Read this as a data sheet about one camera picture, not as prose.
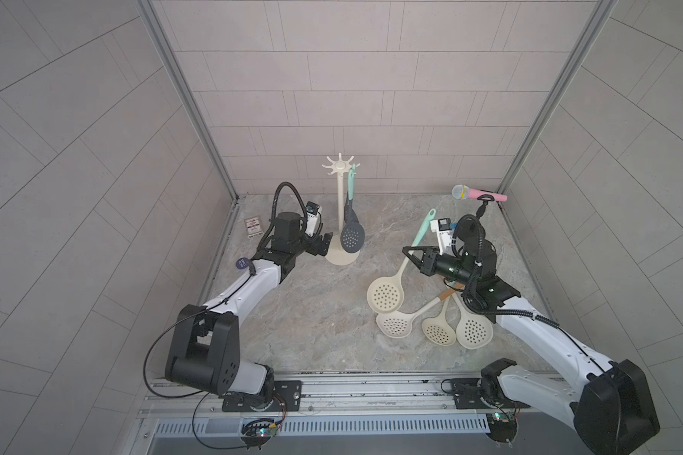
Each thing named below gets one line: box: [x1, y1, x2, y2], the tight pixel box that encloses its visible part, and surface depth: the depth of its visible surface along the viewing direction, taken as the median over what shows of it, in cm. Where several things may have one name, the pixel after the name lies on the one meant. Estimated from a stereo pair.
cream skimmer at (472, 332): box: [454, 294, 494, 350], surface depth 82 cm
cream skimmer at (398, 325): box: [375, 296, 443, 339], surface depth 84 cm
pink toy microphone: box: [451, 183, 509, 202], surface depth 91 cm
